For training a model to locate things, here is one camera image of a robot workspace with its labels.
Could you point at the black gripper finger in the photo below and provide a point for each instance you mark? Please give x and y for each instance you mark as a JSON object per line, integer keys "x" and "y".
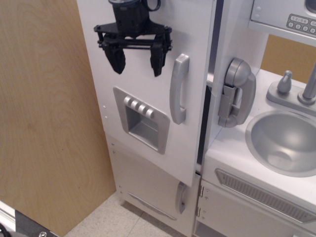
{"x": 157, "y": 59}
{"x": 115, "y": 54}

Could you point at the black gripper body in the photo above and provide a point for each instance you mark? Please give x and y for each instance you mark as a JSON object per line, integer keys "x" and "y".
{"x": 134, "y": 26}

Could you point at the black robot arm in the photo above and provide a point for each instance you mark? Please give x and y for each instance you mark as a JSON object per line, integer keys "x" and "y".
{"x": 133, "y": 29}

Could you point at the grey ice dispenser box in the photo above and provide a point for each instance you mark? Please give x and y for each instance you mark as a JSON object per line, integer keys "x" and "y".
{"x": 142, "y": 121}

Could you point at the grey toy telephone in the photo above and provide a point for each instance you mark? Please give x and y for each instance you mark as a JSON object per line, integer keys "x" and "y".
{"x": 238, "y": 94}

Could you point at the grey toy faucet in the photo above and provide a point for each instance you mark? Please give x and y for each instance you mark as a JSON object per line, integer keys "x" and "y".
{"x": 284, "y": 93}

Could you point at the white toy microwave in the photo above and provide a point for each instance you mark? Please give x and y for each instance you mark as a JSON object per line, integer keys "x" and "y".
{"x": 289, "y": 19}

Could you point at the white lower freezer door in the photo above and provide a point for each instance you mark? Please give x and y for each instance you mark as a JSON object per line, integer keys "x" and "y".
{"x": 151, "y": 189}

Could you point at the grey toy sink basin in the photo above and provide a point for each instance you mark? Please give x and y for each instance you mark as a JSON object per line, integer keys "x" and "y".
{"x": 284, "y": 142}

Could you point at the white oven cabinet door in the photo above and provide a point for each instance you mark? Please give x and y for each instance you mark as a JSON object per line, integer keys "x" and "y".
{"x": 222, "y": 214}

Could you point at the grey vent grille strip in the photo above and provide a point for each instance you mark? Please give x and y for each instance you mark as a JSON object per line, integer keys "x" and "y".
{"x": 264, "y": 197}

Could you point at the grey fridge door handle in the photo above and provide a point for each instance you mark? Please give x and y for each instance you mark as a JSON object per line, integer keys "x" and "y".
{"x": 180, "y": 70}

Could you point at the grey freezer door handle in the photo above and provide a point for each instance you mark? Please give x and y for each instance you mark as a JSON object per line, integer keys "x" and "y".
{"x": 179, "y": 199}

